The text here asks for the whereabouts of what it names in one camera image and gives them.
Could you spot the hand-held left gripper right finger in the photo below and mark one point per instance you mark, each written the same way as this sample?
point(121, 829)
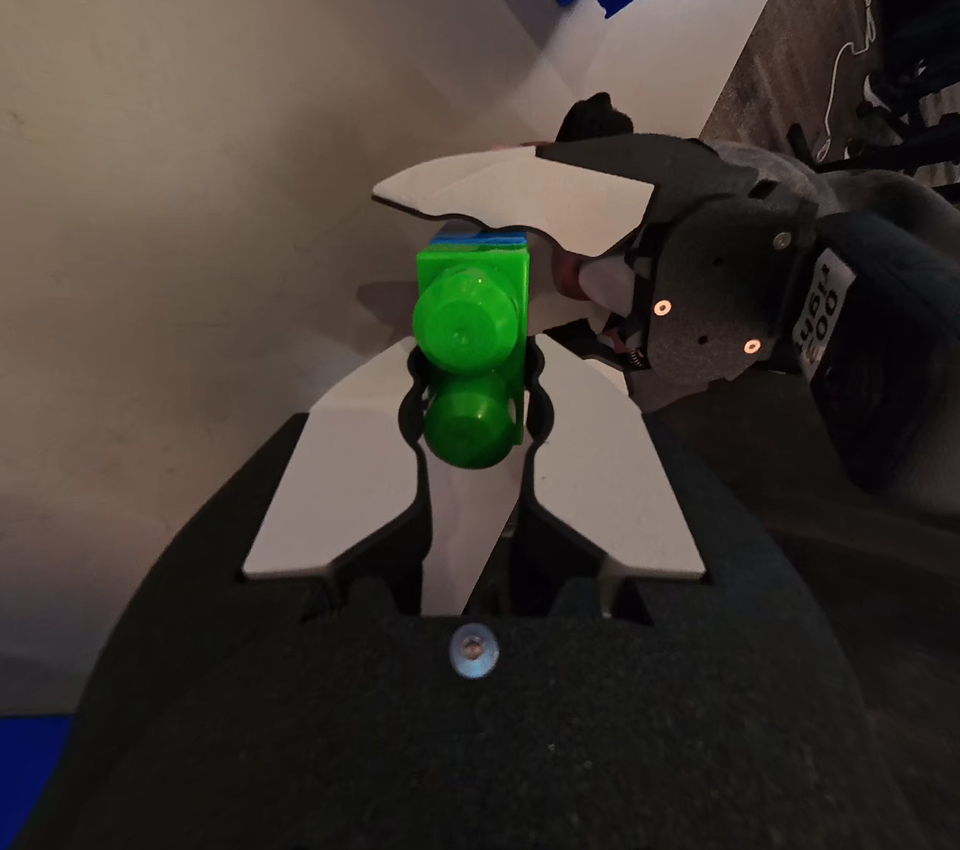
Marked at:
point(607, 490)

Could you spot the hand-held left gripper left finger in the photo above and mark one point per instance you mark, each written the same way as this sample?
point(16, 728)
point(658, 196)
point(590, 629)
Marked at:
point(345, 483)

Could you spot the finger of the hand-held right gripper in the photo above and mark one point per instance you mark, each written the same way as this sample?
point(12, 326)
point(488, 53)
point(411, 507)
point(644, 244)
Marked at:
point(525, 190)
point(604, 366)

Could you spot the green two-stud toy block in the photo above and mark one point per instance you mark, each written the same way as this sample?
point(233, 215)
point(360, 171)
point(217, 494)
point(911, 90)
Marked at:
point(465, 325)

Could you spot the grey desk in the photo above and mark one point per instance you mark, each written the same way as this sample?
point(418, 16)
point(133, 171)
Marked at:
point(187, 190)

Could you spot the person's right hand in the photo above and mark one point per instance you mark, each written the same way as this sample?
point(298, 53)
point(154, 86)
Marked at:
point(571, 273)

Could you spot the person's dark trousers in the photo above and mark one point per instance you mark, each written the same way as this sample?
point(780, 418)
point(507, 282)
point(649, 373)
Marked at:
point(862, 602)

